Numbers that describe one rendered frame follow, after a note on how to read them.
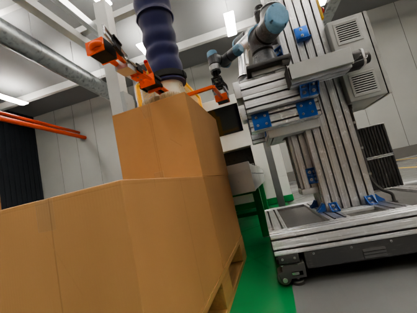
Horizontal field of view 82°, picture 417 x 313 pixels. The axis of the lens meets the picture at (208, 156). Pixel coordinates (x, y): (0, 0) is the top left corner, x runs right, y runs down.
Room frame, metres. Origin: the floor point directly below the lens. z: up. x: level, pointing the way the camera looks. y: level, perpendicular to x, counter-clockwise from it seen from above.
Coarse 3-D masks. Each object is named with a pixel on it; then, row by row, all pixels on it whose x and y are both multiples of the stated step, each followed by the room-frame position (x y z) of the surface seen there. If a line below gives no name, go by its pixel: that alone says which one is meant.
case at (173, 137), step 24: (120, 120) 1.15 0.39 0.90; (144, 120) 1.12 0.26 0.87; (168, 120) 1.09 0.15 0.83; (192, 120) 1.08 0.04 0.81; (120, 144) 1.15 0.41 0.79; (144, 144) 1.12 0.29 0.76; (168, 144) 1.09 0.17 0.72; (192, 144) 1.06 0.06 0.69; (216, 144) 1.47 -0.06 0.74; (144, 168) 1.13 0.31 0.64; (168, 168) 1.10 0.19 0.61; (192, 168) 1.07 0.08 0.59; (216, 168) 1.33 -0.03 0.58
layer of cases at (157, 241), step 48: (96, 192) 0.49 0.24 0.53; (144, 192) 0.56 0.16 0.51; (192, 192) 0.88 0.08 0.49; (0, 240) 0.56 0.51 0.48; (48, 240) 0.53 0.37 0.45; (96, 240) 0.50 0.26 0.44; (144, 240) 0.52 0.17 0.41; (192, 240) 0.79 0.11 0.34; (0, 288) 0.56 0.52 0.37; (48, 288) 0.53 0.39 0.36; (96, 288) 0.50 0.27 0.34; (144, 288) 0.49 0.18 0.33; (192, 288) 0.72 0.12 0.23
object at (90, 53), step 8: (104, 40) 0.80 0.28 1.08; (88, 48) 0.80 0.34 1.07; (96, 48) 0.79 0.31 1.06; (104, 48) 0.79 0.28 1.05; (112, 48) 0.84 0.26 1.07; (88, 56) 0.81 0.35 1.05; (96, 56) 0.82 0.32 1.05; (104, 56) 0.83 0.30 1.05; (112, 56) 0.84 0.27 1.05; (104, 64) 0.88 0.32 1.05
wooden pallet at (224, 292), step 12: (240, 240) 1.55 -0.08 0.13; (240, 252) 1.50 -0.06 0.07; (228, 264) 1.15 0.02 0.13; (240, 264) 1.46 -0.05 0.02; (228, 276) 1.10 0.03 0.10; (240, 276) 1.33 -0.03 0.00; (216, 288) 0.91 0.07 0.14; (228, 288) 1.06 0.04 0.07; (216, 300) 1.00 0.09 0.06; (228, 300) 1.03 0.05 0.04; (204, 312) 0.76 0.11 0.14; (216, 312) 0.98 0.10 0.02; (228, 312) 0.99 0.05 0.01
